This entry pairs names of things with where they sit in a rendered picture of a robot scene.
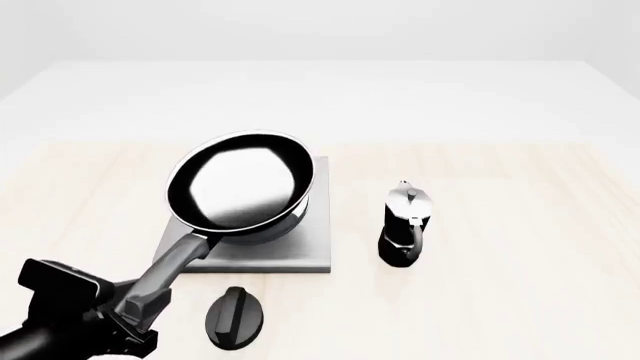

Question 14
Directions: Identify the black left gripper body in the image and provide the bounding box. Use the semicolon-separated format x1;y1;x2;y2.
85;279;147;357

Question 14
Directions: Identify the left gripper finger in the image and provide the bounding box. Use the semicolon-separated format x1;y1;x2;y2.
124;285;172;333
126;329;160;357

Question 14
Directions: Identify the black frying pan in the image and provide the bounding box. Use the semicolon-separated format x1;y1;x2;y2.
124;129;318;301

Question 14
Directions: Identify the round black stove knob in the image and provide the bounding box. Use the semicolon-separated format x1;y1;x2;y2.
204;285;265;352

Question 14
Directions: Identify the flat grey stove plate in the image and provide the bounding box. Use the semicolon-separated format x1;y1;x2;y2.
153;155;333;275

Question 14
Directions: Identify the black and silver moka pot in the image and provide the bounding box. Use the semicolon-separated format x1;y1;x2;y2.
377;179;435;269

